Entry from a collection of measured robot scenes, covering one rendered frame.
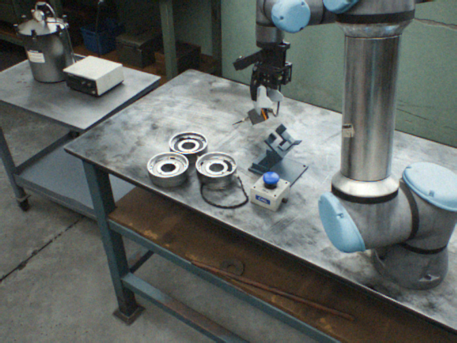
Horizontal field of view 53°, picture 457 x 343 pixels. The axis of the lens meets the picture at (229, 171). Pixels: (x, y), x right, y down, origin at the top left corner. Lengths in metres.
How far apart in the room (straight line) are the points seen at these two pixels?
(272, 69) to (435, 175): 0.51
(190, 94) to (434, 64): 1.43
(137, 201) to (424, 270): 0.92
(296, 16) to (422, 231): 0.52
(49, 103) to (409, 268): 1.41
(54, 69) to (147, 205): 0.76
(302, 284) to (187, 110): 0.64
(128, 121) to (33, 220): 1.09
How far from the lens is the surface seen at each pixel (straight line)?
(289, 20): 1.07
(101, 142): 1.39
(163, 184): 1.17
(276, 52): 1.21
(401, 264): 0.99
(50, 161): 2.40
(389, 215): 0.84
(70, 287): 2.08
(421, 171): 0.92
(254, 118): 1.33
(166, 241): 1.39
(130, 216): 1.49
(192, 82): 1.66
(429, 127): 2.76
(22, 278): 2.19
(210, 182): 1.16
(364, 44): 0.74
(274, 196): 1.08
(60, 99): 1.91
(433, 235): 0.93
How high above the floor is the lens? 1.56
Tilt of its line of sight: 38 degrees down
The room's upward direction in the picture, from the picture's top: straight up
